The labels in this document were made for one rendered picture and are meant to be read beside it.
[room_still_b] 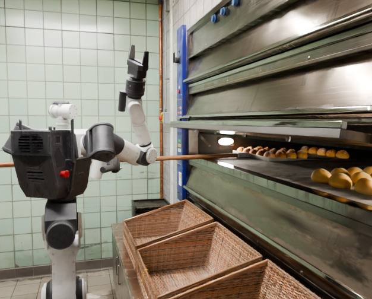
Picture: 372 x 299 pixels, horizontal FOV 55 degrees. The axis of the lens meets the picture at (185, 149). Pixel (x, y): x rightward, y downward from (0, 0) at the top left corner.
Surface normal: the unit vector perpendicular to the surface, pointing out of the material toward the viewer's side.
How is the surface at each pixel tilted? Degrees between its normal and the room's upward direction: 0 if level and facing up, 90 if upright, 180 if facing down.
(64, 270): 85
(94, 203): 90
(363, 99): 70
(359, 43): 90
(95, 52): 90
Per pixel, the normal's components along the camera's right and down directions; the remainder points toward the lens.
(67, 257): 0.29, -0.02
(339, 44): -0.96, 0.02
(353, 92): -0.90, -0.32
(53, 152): 0.95, 0.03
